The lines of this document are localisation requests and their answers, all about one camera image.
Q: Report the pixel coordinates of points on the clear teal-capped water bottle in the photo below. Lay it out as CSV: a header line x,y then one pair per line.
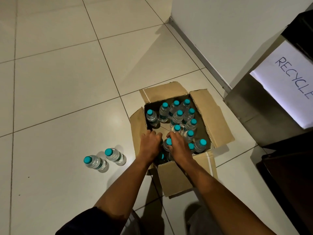
x,y
94,162
115,156

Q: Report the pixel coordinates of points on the person's right hand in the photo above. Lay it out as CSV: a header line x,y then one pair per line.
x,y
180,150

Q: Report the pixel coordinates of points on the person's left hand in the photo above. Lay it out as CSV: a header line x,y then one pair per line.
x,y
149,146

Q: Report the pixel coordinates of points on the person's right fingers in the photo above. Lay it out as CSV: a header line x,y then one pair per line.
x,y
175,138

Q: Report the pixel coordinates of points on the dark brown cabinet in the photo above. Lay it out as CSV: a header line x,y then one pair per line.
x,y
291,183

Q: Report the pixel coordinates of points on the dark blue sleeve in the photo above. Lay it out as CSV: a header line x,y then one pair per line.
x,y
90,222

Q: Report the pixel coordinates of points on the open brown cardboard box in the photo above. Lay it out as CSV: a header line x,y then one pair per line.
x,y
215,119

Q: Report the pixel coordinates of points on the person's left forearm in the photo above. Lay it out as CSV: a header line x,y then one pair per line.
x,y
124,188

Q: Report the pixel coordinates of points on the person's right forearm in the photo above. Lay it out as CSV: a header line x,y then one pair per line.
x,y
220,200

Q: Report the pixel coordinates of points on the grey skirting board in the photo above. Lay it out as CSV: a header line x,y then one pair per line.
x,y
198,55

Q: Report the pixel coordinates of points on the stainless steel bin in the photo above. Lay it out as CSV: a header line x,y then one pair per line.
x,y
254,107

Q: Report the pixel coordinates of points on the black bin lid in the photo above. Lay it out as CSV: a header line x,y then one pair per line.
x,y
300,31

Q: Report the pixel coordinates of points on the white paper sign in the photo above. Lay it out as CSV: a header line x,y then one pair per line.
x,y
283,80

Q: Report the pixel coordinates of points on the single clear plastic water bottle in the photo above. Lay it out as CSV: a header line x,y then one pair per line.
x,y
168,141

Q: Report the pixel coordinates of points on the group of teal-capped water bottles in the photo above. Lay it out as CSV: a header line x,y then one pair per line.
x,y
177,117

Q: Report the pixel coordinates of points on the person's left fingers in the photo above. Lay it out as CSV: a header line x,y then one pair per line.
x,y
152,135

